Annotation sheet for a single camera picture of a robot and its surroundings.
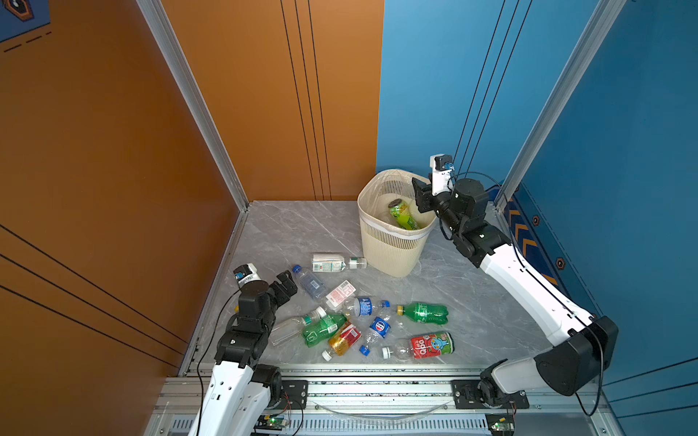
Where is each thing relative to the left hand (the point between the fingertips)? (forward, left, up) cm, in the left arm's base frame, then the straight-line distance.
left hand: (280, 277), depth 78 cm
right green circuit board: (-32, -61, -19) cm, 71 cm away
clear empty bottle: (-9, -1, -17) cm, 19 cm away
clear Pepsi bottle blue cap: (-10, -29, -12) cm, 33 cm away
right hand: (+18, -39, +23) cm, 49 cm away
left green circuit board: (-33, +1, -18) cm, 38 cm away
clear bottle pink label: (-1, -16, -13) cm, 20 cm away
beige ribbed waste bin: (+8, -33, +12) cm, 36 cm away
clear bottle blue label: (-4, -25, -10) cm, 28 cm away
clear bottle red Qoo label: (-16, -41, -11) cm, 45 cm away
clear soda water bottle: (+4, -8, -12) cm, 15 cm away
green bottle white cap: (-10, -13, -12) cm, 20 cm away
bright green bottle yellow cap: (+25, -38, 0) cm, 45 cm away
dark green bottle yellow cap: (-5, -44, -11) cm, 45 cm away
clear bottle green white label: (+12, -13, -11) cm, 21 cm away
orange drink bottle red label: (-15, -17, -12) cm, 26 cm away
